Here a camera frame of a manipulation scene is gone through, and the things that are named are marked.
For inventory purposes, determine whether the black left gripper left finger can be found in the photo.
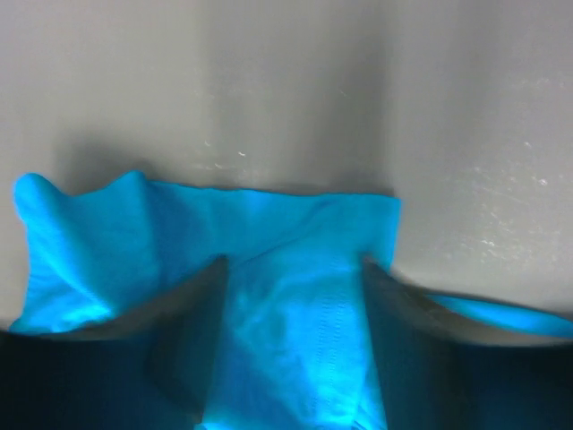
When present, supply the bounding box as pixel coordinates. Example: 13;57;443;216
81;256;229;424

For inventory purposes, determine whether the blue t shirt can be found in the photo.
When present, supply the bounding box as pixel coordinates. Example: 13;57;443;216
8;169;573;430

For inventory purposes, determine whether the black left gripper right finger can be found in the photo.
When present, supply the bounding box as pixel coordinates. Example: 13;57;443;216
362;258;572;429

